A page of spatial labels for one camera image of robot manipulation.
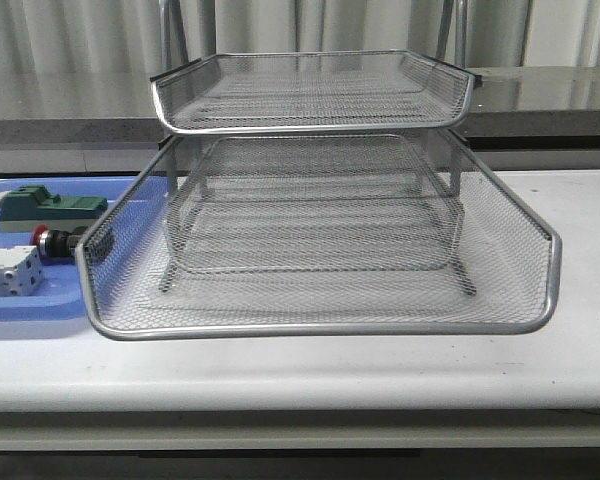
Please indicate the red emergency push button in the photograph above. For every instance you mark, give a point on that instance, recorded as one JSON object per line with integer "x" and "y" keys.
{"x": 59, "y": 246}

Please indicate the blue plastic tray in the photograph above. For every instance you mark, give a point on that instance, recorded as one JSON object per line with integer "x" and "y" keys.
{"x": 59, "y": 297}

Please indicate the grey metal rack frame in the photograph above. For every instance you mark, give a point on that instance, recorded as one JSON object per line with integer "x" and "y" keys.
{"x": 171, "y": 24}

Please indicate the green and beige switch block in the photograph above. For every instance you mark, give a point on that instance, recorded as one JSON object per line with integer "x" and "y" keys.
{"x": 26, "y": 207}

